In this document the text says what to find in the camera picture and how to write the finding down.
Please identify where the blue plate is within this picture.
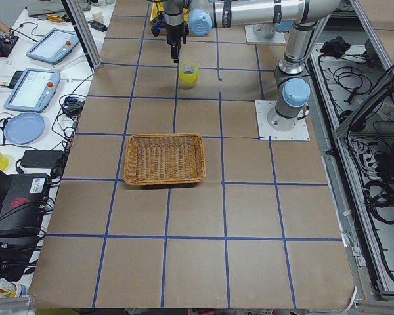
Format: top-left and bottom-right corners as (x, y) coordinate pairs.
(3, 112), (45, 144)

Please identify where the brown wicker basket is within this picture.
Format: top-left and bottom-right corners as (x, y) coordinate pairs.
(123, 133), (206, 186)

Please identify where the yellow plastic basket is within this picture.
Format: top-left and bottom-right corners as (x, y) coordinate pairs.
(150, 0), (164, 22)

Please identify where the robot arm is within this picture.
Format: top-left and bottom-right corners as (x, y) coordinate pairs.
(162, 1), (339, 74)
(267, 15), (329, 131)

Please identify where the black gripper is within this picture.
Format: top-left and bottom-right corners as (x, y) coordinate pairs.
(165, 23), (188, 63)

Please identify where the black power adapter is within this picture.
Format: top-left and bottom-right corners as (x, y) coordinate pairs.
(16, 150), (63, 174)

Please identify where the aluminium frame post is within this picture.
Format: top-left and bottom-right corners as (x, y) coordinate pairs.
(62, 0), (102, 70)

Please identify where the black laptop box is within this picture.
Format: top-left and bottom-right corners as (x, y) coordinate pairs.
(0, 173), (51, 238)

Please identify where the upper teach pendant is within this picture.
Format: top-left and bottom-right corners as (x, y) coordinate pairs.
(26, 28), (79, 65)

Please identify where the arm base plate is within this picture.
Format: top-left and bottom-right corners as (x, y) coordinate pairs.
(245, 24), (286, 46)
(255, 100), (310, 141)

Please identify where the lower teach pendant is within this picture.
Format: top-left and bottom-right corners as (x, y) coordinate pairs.
(4, 68), (60, 113)

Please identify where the white lavender cup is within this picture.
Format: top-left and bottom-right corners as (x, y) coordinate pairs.
(91, 7), (104, 23)

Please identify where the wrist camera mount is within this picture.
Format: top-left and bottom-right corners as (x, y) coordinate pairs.
(151, 15), (165, 37)

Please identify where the teach pendant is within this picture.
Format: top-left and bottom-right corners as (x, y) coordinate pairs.
(26, 28), (79, 65)
(4, 68), (60, 113)

